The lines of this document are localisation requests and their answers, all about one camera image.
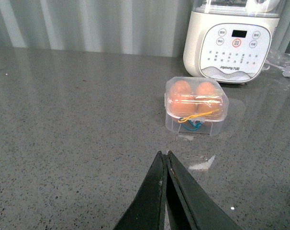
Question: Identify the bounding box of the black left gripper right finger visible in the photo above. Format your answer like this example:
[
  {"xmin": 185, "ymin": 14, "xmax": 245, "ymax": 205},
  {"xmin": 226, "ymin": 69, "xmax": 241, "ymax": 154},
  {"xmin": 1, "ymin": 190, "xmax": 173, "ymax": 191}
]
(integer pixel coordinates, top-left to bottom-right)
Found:
[{"xmin": 167, "ymin": 151, "xmax": 241, "ymax": 230}]

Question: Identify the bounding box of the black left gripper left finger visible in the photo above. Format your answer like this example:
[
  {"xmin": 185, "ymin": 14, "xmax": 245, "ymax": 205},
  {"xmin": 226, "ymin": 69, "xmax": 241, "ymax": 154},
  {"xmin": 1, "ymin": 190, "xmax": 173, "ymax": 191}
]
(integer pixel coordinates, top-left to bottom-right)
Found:
[{"xmin": 114, "ymin": 151, "xmax": 167, "ymax": 230}]

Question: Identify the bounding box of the brown egg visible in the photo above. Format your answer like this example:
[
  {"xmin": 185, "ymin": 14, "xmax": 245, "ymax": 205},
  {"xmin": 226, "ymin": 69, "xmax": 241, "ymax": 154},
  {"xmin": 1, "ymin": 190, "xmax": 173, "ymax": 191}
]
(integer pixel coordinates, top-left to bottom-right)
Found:
[
  {"xmin": 195, "ymin": 82, "xmax": 216, "ymax": 96},
  {"xmin": 196, "ymin": 96, "xmax": 223, "ymax": 119},
  {"xmin": 169, "ymin": 95, "xmax": 196, "ymax": 115},
  {"xmin": 169, "ymin": 80, "xmax": 192, "ymax": 95}
]

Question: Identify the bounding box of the clear plastic egg box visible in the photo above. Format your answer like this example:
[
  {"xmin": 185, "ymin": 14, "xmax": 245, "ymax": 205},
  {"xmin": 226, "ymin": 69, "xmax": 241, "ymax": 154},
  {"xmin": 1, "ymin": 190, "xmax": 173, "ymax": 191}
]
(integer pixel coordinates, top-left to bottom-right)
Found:
[{"xmin": 164, "ymin": 77, "xmax": 229, "ymax": 136}]

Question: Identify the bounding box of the blue rubber band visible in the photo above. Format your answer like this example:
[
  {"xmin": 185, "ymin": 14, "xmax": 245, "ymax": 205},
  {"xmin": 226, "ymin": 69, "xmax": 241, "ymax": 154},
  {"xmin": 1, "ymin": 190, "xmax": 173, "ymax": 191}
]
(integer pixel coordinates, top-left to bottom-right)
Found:
[{"xmin": 178, "ymin": 117, "xmax": 202, "ymax": 132}]

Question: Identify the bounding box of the yellow rubber band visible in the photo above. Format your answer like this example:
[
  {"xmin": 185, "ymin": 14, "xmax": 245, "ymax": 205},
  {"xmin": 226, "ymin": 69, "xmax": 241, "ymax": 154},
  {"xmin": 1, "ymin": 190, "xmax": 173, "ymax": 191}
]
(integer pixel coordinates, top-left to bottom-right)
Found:
[{"xmin": 178, "ymin": 109, "xmax": 219, "ymax": 123}]

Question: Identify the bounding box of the white Joyoung blender appliance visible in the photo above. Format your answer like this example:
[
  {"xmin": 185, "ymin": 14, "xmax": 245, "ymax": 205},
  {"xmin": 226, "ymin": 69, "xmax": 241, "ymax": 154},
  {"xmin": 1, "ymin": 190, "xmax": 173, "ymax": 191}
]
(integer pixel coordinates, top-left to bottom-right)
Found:
[{"xmin": 183, "ymin": 0, "xmax": 285, "ymax": 84}]

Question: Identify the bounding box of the white power plug cable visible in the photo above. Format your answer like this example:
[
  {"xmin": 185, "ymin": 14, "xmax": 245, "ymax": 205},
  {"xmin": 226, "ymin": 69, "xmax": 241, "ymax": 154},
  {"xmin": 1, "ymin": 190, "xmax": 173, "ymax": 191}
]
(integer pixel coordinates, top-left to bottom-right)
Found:
[{"xmin": 263, "ymin": 59, "xmax": 290, "ymax": 78}]

